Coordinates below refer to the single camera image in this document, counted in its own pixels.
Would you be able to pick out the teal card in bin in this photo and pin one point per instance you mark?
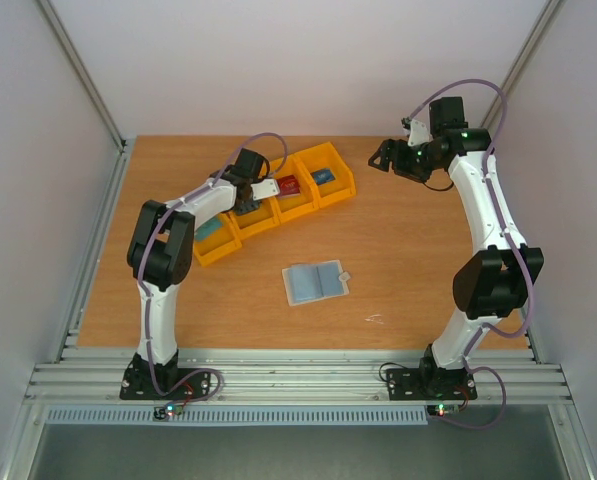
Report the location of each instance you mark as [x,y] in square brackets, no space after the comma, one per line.
[207,229]

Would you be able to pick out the right small circuit board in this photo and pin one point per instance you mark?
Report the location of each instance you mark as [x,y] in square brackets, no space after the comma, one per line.
[444,410]

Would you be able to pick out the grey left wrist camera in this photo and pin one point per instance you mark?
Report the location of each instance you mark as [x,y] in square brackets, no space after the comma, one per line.
[264,189]

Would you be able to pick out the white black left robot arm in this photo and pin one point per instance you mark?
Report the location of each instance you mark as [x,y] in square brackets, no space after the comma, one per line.
[160,255]

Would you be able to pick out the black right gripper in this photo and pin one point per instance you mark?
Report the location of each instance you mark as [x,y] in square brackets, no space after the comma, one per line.
[395,158]

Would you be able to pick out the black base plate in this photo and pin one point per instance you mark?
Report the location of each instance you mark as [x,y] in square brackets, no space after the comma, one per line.
[417,384]
[137,384]

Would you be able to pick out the grey slotted cable duct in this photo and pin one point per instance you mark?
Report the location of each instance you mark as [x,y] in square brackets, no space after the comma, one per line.
[245,416]

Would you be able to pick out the aluminium front rail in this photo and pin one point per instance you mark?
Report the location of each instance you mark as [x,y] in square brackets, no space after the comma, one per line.
[302,377]

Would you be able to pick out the left small circuit board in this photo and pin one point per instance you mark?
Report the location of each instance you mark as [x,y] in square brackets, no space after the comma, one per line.
[167,412]

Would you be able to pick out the aluminium rail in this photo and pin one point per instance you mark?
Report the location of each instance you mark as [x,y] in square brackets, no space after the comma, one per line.
[302,377]
[504,218]
[89,263]

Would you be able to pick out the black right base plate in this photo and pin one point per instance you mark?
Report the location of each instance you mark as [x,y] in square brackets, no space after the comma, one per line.
[417,384]

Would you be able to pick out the red VIP card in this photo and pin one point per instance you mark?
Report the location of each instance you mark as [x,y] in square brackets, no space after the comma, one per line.
[289,186]

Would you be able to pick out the yellow plastic bin row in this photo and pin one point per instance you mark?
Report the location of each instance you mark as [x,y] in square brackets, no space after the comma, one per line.
[276,211]

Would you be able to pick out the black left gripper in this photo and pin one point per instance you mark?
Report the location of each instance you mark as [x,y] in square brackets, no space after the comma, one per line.
[243,209]

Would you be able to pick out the aluminium frame post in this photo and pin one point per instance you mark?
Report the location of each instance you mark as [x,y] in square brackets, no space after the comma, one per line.
[67,46]
[493,119]

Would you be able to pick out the left side aluminium rail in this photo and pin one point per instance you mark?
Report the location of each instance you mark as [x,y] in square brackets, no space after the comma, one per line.
[89,263]

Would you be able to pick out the small circuit board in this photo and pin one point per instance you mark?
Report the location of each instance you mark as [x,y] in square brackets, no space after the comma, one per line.
[167,412]
[444,410]

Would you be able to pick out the right rear aluminium frame post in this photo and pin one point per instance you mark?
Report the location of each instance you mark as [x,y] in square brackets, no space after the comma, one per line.
[493,119]

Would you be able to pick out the left rear aluminium frame post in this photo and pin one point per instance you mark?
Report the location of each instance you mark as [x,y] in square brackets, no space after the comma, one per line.
[67,46]

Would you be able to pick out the right side aluminium rail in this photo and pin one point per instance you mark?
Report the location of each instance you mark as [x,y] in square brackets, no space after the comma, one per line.
[504,218]

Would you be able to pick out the blue card in bin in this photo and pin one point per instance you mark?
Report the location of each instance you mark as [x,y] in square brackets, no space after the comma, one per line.
[323,176]

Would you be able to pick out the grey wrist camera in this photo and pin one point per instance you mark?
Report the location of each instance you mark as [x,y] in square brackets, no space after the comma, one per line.
[264,189]
[416,130]

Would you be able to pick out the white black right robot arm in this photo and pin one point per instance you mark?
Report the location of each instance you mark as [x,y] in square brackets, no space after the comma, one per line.
[498,277]

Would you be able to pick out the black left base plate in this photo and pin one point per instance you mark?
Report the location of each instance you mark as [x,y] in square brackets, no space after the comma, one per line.
[137,384]

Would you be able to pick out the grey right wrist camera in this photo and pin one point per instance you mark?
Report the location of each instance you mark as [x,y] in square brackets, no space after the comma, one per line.
[416,130]

